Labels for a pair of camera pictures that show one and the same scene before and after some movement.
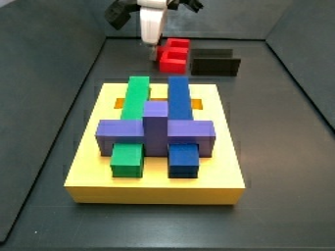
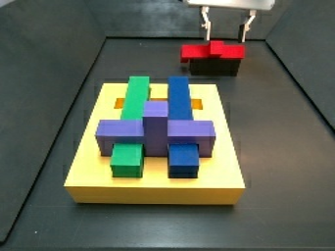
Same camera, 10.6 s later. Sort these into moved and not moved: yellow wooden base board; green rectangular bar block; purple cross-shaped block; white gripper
Moved: white gripper
Not moved: green rectangular bar block; purple cross-shaped block; yellow wooden base board
